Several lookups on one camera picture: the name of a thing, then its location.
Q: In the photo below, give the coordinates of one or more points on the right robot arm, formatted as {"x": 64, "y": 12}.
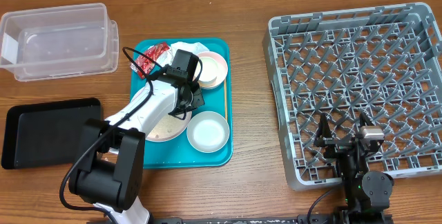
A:
{"x": 367, "y": 193}

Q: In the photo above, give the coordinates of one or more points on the rice leftovers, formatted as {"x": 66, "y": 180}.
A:
{"x": 166, "y": 129}

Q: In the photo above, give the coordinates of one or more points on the white napkin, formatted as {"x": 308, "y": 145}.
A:
{"x": 186, "y": 46}

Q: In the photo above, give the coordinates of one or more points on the wooden chopstick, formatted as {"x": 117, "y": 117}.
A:
{"x": 225, "y": 100}

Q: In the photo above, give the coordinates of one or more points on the cream paper cup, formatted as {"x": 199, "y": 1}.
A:
{"x": 206, "y": 71}

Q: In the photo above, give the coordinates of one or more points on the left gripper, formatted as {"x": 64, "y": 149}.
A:
{"x": 198, "y": 99}

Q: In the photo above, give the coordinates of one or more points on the grey bowl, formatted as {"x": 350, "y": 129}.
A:
{"x": 208, "y": 132}

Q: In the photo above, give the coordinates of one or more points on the grey dishwasher rack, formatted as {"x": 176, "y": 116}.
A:
{"x": 382, "y": 61}

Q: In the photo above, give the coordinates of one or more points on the clear plastic bin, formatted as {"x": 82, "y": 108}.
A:
{"x": 59, "y": 42}

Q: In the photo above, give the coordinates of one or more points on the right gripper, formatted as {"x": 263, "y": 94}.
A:
{"x": 336, "y": 144}

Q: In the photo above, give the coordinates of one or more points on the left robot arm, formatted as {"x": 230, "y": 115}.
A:
{"x": 107, "y": 172}

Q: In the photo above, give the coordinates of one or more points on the teal serving tray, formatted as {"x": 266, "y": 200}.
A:
{"x": 178, "y": 153}

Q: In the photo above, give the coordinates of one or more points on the pink plate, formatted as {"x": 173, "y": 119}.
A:
{"x": 154, "y": 117}

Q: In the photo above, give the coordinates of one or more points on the pink bowl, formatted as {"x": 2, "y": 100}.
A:
{"x": 222, "y": 67}

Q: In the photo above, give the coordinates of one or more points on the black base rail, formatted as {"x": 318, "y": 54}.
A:
{"x": 300, "y": 219}

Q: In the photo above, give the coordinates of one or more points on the black tray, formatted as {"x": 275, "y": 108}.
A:
{"x": 45, "y": 134}

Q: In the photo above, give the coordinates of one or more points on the red snack wrapper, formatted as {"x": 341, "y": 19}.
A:
{"x": 155, "y": 56}

